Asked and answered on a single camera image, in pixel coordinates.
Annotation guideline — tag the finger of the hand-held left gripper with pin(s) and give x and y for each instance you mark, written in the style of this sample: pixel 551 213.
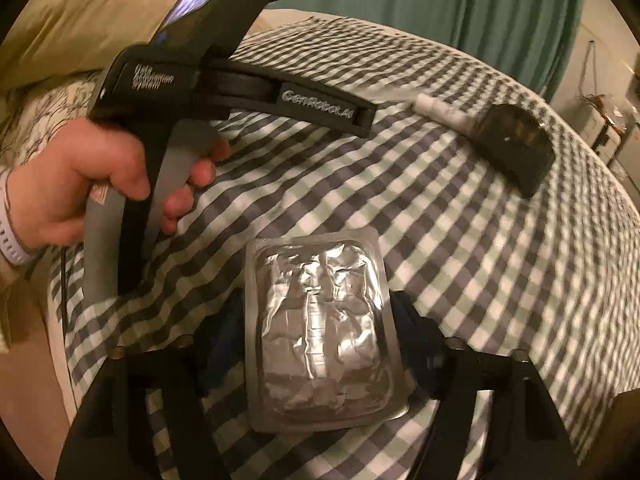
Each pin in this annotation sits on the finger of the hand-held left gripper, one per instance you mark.
pixel 310 102

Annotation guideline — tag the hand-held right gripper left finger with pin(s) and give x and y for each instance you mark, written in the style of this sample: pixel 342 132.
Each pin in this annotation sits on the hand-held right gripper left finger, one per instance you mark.
pixel 225 345

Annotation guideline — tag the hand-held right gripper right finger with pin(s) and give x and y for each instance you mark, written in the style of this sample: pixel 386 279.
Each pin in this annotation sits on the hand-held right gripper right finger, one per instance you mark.
pixel 415 340

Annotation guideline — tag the silver foil blister pack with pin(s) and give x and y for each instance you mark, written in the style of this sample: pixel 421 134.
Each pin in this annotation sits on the silver foil blister pack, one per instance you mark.
pixel 320 335

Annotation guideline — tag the person's left forearm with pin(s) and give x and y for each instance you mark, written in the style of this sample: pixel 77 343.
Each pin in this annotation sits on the person's left forearm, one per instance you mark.
pixel 12 300

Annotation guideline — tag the person's left hand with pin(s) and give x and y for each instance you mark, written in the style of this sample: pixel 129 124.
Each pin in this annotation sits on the person's left hand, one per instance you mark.
pixel 75 180

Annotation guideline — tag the grey checkered blanket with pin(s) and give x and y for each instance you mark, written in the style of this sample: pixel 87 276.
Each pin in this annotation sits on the grey checkered blanket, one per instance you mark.
pixel 450 260

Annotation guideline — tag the tan pillow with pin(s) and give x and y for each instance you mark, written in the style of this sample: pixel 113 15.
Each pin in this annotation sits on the tan pillow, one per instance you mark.
pixel 75 35

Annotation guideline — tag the floral bed sheet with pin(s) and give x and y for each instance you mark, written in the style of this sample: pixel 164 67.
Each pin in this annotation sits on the floral bed sheet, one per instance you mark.
pixel 40 110

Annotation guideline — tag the wide green curtain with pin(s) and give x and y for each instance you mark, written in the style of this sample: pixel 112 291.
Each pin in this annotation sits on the wide green curtain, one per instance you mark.
pixel 425 0

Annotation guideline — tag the black case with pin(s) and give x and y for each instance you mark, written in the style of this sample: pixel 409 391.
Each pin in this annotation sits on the black case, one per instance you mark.
pixel 510 145

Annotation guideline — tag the white wristband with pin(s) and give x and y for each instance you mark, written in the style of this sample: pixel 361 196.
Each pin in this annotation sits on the white wristband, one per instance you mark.
pixel 12 245

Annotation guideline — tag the white drawer unit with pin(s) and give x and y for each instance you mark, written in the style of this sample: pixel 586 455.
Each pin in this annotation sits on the white drawer unit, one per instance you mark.
pixel 612 130

